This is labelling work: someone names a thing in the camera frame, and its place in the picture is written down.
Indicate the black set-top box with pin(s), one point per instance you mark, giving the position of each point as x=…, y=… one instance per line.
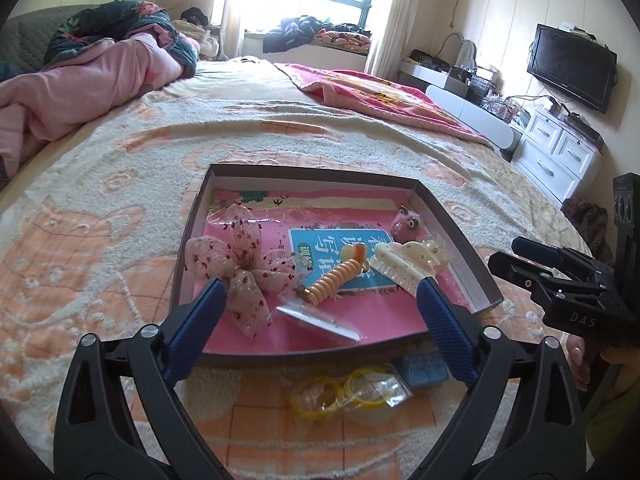
x=585, y=130

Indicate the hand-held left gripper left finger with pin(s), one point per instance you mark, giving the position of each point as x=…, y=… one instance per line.
x=195, y=330

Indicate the pink blanket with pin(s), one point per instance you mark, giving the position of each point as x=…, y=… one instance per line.
x=380, y=100

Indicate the person's right hand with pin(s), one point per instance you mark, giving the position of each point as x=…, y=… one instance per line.
x=576, y=357

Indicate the black wall television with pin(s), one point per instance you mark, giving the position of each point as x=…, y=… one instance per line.
x=570, y=67

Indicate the black bag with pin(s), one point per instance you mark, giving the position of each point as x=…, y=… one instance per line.
x=194, y=16

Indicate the grey padded headboard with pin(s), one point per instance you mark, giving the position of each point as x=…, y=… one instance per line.
x=30, y=30

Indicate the white curtain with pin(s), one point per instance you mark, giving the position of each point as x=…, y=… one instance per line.
x=390, y=20
x=235, y=10

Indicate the dark jacket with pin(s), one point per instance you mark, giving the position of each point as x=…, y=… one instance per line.
x=292, y=35

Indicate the brown fuzzy cloth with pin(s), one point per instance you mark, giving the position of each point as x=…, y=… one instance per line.
x=587, y=225

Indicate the blue packet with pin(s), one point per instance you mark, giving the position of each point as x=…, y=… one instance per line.
x=420, y=370

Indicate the clear organizer box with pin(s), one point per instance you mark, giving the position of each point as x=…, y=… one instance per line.
x=475, y=82

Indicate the pink floral quilt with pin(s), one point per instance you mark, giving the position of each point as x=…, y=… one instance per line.
x=90, y=80

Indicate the cream cloth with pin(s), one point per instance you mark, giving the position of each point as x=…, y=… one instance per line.
x=197, y=42

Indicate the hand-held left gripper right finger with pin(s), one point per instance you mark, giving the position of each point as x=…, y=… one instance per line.
x=445, y=330

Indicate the dark cardboard box tray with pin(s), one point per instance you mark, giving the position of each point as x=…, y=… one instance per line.
x=199, y=230

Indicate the black case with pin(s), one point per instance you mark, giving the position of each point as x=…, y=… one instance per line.
x=427, y=61

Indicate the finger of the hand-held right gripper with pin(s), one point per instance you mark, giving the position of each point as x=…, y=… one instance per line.
x=515, y=266
x=530, y=247

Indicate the cream hair claw clip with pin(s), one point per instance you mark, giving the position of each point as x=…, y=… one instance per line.
x=400, y=265

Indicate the floral mesh hair bow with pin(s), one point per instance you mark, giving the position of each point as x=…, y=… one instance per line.
x=245, y=285

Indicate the pink patterned cloth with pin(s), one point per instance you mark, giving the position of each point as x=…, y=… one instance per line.
x=345, y=39

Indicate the white drawer dresser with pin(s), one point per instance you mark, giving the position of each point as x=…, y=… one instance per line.
x=555, y=155

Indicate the grey and white desk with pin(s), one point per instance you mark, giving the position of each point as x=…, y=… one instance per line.
x=475, y=115

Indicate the clear plastic packet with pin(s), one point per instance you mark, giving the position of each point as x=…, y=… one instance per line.
x=315, y=320

